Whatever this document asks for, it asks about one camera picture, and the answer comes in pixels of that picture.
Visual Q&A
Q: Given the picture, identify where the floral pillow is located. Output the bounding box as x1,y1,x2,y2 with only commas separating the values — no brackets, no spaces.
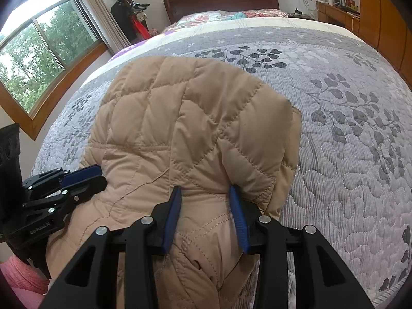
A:
162,10,245,34

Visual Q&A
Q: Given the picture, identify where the dark wooden headboard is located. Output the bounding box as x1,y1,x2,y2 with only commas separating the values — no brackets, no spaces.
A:
164,0,279,23

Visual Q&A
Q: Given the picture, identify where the orange wooden wardrobe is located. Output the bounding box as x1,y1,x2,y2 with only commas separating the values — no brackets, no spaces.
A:
359,0,411,86

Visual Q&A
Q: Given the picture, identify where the pink towel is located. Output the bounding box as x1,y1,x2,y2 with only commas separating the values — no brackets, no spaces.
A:
1,255,50,308

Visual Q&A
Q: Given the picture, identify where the wooden desk with clutter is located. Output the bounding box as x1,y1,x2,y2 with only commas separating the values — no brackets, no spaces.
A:
316,0,360,35

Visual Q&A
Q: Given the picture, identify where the teal garment on bed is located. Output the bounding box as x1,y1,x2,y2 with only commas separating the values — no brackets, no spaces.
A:
228,12,248,20

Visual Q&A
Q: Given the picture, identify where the coat stand with clothes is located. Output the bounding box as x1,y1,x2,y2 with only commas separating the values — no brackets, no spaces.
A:
110,0,151,43

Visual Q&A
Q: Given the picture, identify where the beige side curtain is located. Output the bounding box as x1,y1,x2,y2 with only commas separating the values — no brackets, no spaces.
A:
79,0,131,54

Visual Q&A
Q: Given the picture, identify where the beige quilted down coat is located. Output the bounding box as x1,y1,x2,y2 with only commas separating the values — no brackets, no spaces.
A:
46,57,302,308

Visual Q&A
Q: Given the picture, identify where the grey floral quilted bedspread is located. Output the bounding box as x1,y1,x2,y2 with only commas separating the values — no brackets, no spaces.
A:
33,18,411,308

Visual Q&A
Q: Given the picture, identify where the large side window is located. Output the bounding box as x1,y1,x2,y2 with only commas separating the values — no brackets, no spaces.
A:
1,0,108,140

